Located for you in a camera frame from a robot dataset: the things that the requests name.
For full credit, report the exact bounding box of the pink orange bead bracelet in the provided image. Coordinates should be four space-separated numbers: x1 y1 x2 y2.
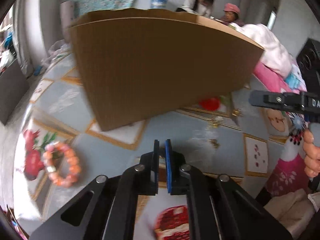
42 141 83 188

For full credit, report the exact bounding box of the person's right hand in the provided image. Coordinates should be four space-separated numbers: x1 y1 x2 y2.
303 129 320 178

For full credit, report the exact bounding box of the white blanket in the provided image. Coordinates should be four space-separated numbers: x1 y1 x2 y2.
230 23 292 78

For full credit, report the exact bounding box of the pink floral quilt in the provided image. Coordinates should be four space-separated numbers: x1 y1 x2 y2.
253 62 309 197

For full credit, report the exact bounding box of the person's beige trouser leg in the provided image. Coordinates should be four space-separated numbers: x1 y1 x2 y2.
264 189 319 239

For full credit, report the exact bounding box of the person in pink hat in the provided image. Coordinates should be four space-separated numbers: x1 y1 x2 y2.
220 3 245 27

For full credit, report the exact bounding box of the brown cardboard box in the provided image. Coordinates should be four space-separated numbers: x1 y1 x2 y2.
69 9 264 131

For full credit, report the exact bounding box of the dark-haired person in white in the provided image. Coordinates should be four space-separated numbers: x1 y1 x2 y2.
175 0 215 18

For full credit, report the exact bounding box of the white plastic bag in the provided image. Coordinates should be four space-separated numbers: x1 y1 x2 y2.
41 40 71 69

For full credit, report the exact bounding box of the dark grey cabinet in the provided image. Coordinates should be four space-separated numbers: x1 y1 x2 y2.
0 60 29 126

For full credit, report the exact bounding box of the blue water dispenser bottle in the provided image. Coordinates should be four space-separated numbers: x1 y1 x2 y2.
150 0 168 9

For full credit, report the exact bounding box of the rolled pink mat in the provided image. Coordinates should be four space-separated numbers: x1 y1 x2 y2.
60 1 75 43

